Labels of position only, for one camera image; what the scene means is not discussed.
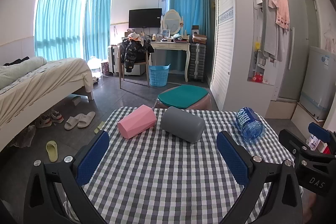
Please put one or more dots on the white sneaker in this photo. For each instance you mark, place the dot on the white sneaker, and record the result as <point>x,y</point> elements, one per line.
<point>44,121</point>
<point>57,116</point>

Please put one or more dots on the oval white mirror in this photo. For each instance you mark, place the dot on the oval white mirror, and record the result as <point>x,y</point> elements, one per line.
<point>172,20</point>

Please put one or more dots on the white dressing table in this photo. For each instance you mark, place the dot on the white dressing table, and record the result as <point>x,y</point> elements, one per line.
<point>170,46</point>

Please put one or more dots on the black jacket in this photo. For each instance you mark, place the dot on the black jacket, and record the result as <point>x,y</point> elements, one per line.
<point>134,53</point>

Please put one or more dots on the patterned waste bin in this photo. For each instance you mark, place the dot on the patterned waste bin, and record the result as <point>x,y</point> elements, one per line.
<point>105,68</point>

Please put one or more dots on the dark teal curtain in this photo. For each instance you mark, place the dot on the dark teal curtain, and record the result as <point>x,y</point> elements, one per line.
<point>189,1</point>

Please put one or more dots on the grey hanging towel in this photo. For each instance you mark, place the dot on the grey hanging towel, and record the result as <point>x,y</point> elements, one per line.
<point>269,27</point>

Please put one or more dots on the blue plastic laundry basket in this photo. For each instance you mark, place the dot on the blue plastic laundry basket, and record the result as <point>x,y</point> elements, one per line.
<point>158,75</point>

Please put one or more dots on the clear plastic bag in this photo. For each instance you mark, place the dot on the clear plastic bag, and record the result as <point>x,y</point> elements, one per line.
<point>94,65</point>

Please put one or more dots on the pink hanging towel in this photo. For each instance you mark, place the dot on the pink hanging towel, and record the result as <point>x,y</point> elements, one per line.
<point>282,12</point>

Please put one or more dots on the wooden chair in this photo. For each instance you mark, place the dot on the wooden chair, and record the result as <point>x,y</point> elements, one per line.
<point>121,74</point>

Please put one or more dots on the dark cloth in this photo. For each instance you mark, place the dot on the dark cloth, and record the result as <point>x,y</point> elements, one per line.
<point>15,61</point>

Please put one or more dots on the dark grey suitcase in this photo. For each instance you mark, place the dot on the dark grey suitcase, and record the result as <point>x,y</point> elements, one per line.
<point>197,61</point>

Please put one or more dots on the brown cardboard box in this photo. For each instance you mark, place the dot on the brown cardboard box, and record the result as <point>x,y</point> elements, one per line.
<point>199,39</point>

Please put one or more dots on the red white box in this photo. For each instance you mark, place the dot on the red white box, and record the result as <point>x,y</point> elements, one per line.
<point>315,142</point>

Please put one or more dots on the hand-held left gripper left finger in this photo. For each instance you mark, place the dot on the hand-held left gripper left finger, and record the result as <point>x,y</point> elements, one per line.
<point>92,158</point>

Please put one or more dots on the person's right forearm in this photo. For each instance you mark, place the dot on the person's right forearm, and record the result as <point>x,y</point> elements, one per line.
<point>319,209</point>

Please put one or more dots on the white bed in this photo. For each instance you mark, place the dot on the white bed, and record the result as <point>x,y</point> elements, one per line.
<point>78,87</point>

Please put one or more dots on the yellow green slipper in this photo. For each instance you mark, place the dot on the yellow green slipper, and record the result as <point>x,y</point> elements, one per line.
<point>99,127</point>
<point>52,151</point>

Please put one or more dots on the frosted glass door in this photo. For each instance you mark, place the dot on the frosted glass door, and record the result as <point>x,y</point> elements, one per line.
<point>299,16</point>

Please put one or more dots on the grey checkered tablecloth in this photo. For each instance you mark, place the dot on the grey checkered tablecloth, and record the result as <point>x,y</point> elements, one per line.
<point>162,174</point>

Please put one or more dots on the black television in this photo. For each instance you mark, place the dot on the black television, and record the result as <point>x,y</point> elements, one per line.
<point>145,18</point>

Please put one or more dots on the red container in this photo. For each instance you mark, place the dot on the red container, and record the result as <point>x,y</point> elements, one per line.
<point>258,77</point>

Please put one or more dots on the pink faceted cup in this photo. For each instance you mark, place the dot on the pink faceted cup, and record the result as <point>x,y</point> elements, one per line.
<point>136,121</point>

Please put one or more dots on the blue water bottle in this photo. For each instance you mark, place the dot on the blue water bottle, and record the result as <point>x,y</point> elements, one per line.
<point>249,125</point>

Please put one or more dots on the green seat cushion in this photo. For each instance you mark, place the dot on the green seat cushion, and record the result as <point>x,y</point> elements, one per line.
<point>182,95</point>

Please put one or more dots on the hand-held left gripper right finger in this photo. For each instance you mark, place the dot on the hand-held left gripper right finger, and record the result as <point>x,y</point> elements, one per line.
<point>232,158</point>

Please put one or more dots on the white louvered wardrobe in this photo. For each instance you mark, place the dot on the white louvered wardrobe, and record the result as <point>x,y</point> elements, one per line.
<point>223,43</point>

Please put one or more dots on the white slipper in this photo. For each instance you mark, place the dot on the white slipper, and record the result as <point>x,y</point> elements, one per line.
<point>86,119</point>
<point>72,122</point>

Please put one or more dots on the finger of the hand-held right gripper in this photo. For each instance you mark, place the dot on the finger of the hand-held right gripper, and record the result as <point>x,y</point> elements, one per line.
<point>290,138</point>
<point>319,132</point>

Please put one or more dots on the white suitcase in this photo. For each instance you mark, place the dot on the white suitcase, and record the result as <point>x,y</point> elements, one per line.
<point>113,58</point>

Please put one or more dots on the beige floor box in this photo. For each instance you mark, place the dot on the beige floor box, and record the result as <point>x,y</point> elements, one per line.
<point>282,109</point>

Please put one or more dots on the stool with green cushion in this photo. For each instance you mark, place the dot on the stool with green cushion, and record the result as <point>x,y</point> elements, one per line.
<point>202,104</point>

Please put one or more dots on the grey cup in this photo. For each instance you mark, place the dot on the grey cup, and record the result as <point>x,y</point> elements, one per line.
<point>181,124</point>

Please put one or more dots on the pale green quilt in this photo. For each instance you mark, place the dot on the pale green quilt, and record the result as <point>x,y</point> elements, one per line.
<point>18,71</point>

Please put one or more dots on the cream bed sheet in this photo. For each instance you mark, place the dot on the cream bed sheet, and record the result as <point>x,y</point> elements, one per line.
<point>47,82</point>

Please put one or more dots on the light blue window curtain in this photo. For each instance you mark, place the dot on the light blue window curtain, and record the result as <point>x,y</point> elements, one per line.
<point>97,22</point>
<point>59,22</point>

